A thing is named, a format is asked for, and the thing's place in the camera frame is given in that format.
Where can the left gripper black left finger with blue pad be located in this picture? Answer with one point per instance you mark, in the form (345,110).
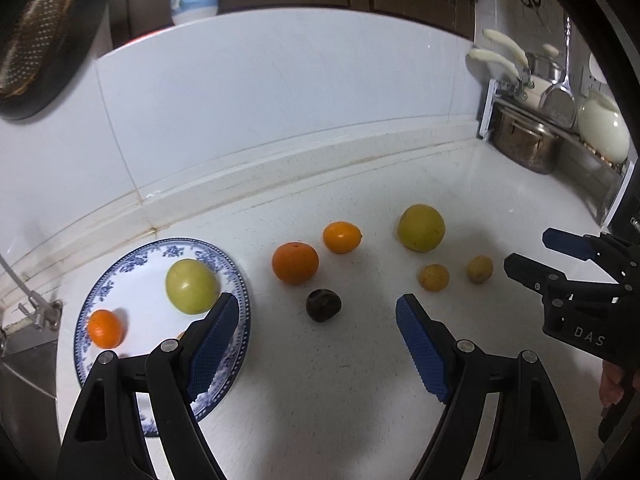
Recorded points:
(104,437)

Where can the small orange kumquat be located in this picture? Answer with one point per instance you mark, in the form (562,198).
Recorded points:
(341,237)

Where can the large yellow-green pear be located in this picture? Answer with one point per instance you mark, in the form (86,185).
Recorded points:
(421,228)

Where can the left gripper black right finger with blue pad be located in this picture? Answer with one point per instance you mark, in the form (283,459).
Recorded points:
(530,438)

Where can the dark plum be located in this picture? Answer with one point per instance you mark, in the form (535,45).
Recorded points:
(323,304)

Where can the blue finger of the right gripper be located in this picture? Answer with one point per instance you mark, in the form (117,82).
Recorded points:
(578,247)

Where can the black frying pan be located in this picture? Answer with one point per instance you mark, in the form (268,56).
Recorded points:
(43,45)

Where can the stainless steel sink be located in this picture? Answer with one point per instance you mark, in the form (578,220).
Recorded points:
(28,397)

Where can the white knife handle upper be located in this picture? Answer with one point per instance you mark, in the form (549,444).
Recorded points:
(506,41)

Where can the small yellow fruit left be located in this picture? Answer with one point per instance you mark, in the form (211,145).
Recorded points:
(434,277)

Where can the steel spatula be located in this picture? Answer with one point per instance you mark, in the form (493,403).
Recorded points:
(557,103)

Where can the small yellow fruit right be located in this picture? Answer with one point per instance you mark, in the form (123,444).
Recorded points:
(480,269)

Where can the steel cooking pot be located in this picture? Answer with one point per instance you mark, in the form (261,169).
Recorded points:
(523,140)

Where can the small yellow fruit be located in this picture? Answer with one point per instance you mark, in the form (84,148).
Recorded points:
(480,269)
(434,277)

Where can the person's right hand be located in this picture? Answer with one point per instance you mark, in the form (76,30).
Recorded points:
(611,390)

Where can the steel kitchen faucet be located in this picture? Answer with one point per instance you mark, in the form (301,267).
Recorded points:
(45,313)

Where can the green apple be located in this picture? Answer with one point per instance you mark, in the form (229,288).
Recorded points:
(191,286)

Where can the small orange mandarin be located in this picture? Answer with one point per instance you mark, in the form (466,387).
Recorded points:
(104,329)

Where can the white ceramic jar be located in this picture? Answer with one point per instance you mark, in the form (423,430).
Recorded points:
(601,125)

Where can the blue white porcelain plate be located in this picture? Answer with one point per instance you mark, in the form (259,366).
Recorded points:
(133,287)

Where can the large orange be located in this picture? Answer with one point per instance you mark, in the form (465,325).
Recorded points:
(295,263)

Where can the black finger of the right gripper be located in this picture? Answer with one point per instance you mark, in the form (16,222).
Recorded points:
(535,276)

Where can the white knife handle lower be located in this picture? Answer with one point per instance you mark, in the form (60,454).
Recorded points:
(488,57)

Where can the white knife handle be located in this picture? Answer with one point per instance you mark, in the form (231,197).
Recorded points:
(488,57)
(506,41)

